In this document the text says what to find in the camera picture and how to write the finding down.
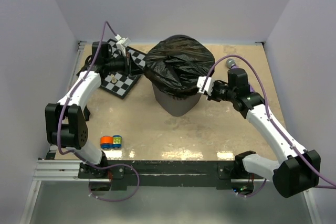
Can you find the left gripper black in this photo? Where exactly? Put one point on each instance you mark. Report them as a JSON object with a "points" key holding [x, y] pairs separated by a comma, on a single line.
{"points": [[128, 63]]}

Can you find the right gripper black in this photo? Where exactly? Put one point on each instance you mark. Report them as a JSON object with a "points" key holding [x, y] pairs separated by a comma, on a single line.
{"points": [[212, 97]]}

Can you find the grey plastic trash bin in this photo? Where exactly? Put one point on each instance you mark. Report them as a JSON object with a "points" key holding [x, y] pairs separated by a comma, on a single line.
{"points": [[173, 105]]}

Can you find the black plastic trash bag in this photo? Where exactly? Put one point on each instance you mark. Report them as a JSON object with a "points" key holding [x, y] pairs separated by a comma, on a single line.
{"points": [[175, 64]]}

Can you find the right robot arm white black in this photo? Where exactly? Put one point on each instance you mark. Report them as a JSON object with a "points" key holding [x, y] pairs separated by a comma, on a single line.
{"points": [[295, 169]]}

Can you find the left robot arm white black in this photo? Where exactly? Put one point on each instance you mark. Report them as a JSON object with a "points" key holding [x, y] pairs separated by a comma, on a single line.
{"points": [[66, 126]]}

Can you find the purple glitter toy microphone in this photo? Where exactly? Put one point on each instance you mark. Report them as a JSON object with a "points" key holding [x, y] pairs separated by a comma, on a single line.
{"points": [[231, 64]]}

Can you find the black white chessboard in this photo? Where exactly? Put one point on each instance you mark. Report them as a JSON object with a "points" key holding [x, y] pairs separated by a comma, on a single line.
{"points": [[123, 74]]}

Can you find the beige chess pawn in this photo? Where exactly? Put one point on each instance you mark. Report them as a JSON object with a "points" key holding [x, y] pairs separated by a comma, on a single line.
{"points": [[113, 79]]}

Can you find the small black flat piece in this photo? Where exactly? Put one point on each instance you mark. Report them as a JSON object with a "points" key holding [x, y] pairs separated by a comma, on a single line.
{"points": [[86, 113]]}

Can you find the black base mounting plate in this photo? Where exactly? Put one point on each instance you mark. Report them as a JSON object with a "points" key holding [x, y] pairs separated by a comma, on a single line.
{"points": [[124, 174]]}

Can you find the orange blue toy car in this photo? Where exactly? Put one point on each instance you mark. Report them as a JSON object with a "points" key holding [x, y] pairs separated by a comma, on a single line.
{"points": [[111, 142]]}

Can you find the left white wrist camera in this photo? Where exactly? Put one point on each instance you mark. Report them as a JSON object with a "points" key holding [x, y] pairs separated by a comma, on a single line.
{"points": [[122, 43]]}

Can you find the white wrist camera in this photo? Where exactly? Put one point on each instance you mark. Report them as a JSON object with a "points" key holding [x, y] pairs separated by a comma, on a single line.
{"points": [[205, 85], [122, 43]]}

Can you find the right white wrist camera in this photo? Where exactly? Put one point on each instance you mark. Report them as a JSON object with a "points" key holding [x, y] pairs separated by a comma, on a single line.
{"points": [[205, 85]]}

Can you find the aluminium left side rail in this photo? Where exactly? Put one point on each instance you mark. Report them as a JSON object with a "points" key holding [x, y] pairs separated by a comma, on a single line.
{"points": [[72, 79]]}

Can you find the aluminium rail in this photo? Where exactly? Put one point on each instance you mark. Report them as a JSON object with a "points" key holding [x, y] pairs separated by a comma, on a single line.
{"points": [[58, 170], [72, 79]]}

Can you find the aluminium front rail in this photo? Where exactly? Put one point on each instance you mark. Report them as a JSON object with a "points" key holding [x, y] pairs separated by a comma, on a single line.
{"points": [[58, 170]]}

